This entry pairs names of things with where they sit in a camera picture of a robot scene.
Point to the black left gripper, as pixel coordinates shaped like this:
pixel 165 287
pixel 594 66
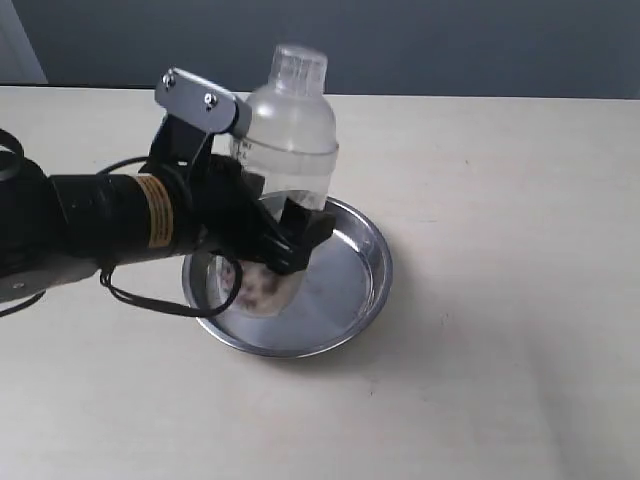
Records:
pixel 220 200

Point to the clear plastic shaker bottle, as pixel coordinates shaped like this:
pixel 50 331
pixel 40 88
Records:
pixel 292 143

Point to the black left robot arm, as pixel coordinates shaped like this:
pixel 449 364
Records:
pixel 61 229

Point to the round stainless steel plate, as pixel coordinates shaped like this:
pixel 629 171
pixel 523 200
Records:
pixel 344 289

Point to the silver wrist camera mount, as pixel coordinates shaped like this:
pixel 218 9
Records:
pixel 202 103

